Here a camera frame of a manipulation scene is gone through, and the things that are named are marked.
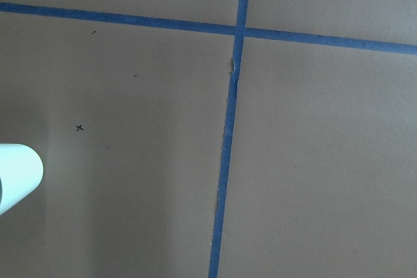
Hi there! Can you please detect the light green cup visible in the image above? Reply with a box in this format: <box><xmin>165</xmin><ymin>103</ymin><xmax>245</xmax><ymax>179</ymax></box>
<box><xmin>1</xmin><ymin>143</ymin><xmax>44</xmax><ymax>215</ymax></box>

